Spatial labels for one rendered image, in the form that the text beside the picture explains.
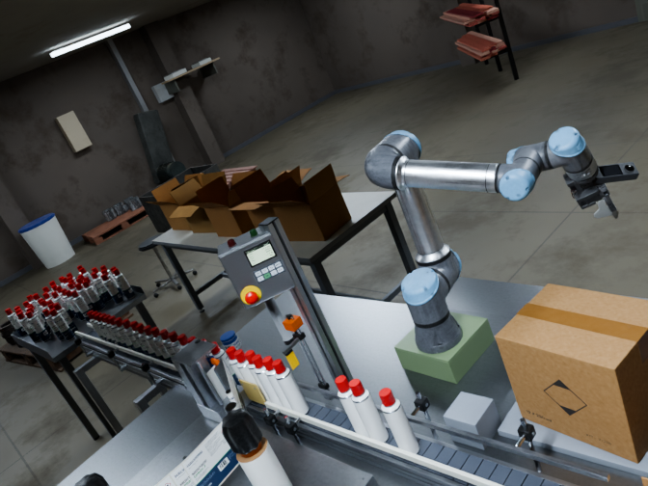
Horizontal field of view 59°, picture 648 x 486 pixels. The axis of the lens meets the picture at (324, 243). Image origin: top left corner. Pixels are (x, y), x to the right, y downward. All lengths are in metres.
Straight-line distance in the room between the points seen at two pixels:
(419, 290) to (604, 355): 0.59
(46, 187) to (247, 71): 4.66
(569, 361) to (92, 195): 10.02
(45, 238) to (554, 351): 8.96
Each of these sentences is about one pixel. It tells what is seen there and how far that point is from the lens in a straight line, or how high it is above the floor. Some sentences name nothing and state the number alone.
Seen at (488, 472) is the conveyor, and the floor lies 0.88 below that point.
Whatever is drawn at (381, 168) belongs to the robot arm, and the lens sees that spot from 1.59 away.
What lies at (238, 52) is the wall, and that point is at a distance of 12.54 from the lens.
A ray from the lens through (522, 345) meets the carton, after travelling 1.44.
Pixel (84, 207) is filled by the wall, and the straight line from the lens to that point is 10.85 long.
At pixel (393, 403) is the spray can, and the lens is 1.50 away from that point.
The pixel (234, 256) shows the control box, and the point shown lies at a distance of 1.64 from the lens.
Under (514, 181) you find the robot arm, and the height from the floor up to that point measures 1.43.
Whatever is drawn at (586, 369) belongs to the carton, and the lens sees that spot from 1.37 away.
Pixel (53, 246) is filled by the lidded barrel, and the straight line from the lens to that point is 9.85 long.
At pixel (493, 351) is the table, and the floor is 0.83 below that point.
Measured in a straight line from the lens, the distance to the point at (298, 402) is 1.86.
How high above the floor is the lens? 1.98
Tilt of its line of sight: 21 degrees down
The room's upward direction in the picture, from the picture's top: 24 degrees counter-clockwise
